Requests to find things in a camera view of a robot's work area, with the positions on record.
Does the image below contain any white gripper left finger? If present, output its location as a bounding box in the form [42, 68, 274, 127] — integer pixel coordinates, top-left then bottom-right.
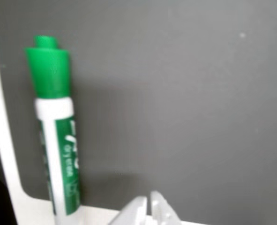
[110, 196, 150, 225]

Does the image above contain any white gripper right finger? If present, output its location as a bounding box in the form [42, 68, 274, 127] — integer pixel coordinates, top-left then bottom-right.
[150, 190, 183, 225]

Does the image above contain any green Expo marker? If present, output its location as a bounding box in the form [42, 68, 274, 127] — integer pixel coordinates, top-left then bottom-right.
[23, 34, 82, 225]

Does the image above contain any grey mat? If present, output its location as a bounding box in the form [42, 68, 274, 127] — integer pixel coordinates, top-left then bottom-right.
[0, 0, 277, 210]

